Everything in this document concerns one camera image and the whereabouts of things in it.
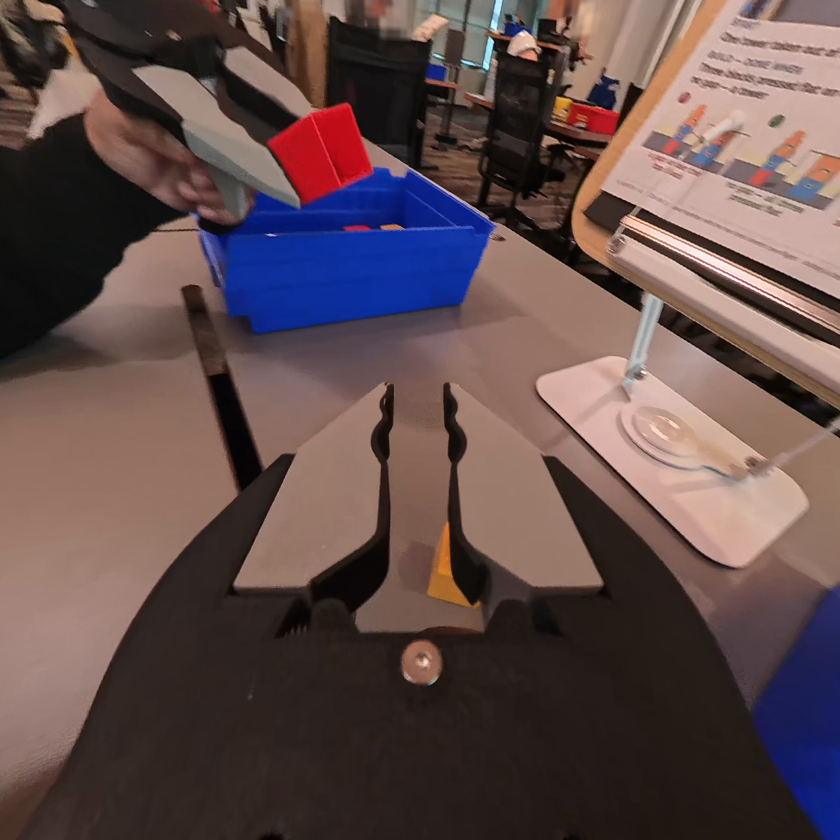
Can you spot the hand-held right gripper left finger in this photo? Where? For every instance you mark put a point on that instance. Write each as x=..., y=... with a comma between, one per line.
x=308, y=518

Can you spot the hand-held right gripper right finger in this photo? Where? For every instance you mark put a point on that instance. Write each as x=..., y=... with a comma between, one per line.
x=525, y=518

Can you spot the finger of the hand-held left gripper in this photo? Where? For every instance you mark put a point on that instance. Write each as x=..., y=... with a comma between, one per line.
x=223, y=138
x=262, y=85

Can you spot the red mega block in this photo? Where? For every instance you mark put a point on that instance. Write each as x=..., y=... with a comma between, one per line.
x=315, y=157

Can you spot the yellow mega block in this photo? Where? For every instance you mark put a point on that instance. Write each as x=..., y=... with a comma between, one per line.
x=443, y=577

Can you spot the pile of blocks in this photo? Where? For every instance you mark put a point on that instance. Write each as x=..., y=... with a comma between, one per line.
x=358, y=228

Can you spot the blue plastic storage bin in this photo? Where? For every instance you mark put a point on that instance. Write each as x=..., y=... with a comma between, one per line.
x=341, y=275
x=807, y=722

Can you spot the person's left forearm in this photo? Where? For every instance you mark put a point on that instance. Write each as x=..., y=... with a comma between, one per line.
x=52, y=229

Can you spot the person's left hand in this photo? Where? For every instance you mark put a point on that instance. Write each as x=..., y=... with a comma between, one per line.
x=144, y=157

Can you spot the black mesh office chair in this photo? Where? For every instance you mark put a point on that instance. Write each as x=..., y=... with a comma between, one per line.
x=380, y=85

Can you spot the white stand with instruction sheet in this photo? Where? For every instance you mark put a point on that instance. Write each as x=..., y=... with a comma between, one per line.
x=689, y=499

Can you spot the black backing board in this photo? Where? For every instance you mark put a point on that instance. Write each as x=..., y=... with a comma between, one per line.
x=604, y=207

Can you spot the red plastic bin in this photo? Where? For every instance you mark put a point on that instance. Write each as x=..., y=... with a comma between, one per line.
x=594, y=118

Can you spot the printed instruction sheet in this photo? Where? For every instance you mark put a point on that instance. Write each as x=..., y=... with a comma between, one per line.
x=754, y=98

